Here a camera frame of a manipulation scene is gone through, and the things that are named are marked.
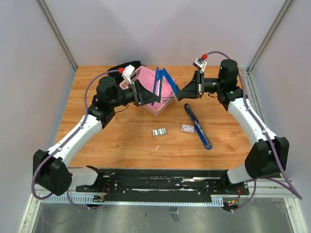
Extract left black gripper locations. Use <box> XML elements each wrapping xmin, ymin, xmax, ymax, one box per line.
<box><xmin>110</xmin><ymin>79</ymin><xmax>161</xmax><ymax>108</ymax></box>

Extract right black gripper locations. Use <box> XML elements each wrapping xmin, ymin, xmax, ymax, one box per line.
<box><xmin>176</xmin><ymin>70</ymin><xmax>224</xmax><ymax>99</ymax></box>

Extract silver staple strips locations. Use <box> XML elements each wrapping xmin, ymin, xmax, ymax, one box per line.
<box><xmin>152</xmin><ymin>127</ymin><xmax>167</xmax><ymax>136</ymax></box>

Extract red staple box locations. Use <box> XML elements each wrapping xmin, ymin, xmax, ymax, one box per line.
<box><xmin>181</xmin><ymin>124</ymin><xmax>194</xmax><ymax>133</ymax></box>

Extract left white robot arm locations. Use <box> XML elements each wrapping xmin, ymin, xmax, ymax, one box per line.
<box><xmin>32</xmin><ymin>76</ymin><xmax>161</xmax><ymax>196</ymax></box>

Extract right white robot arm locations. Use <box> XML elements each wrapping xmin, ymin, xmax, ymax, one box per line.
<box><xmin>177</xmin><ymin>55</ymin><xmax>289</xmax><ymax>194</ymax></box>

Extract pink folded cloth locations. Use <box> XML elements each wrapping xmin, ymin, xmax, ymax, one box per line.
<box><xmin>136</xmin><ymin>67</ymin><xmax>177</xmax><ymax>111</ymax></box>

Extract pink plastic basket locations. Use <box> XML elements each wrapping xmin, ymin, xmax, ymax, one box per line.
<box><xmin>119</xmin><ymin>66</ymin><xmax>173</xmax><ymax>117</ymax></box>

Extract black folded cloth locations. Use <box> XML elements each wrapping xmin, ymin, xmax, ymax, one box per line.
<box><xmin>107</xmin><ymin>60</ymin><xmax>144</xmax><ymax>77</ymax></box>

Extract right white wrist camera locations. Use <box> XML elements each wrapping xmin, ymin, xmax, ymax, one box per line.
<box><xmin>192</xmin><ymin>53</ymin><xmax>208</xmax><ymax>73</ymax></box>

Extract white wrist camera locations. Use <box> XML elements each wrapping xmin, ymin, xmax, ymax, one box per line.
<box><xmin>119</xmin><ymin>65</ymin><xmax>136</xmax><ymax>85</ymax></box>
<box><xmin>192</xmin><ymin>53</ymin><xmax>208</xmax><ymax>73</ymax></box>

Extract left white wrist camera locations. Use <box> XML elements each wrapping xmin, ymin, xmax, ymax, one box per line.
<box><xmin>119</xmin><ymin>65</ymin><xmax>136</xmax><ymax>85</ymax></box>

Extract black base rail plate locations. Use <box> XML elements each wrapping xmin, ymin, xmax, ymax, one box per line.
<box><xmin>75</xmin><ymin>168</ymin><xmax>249</xmax><ymax>204</ymax></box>

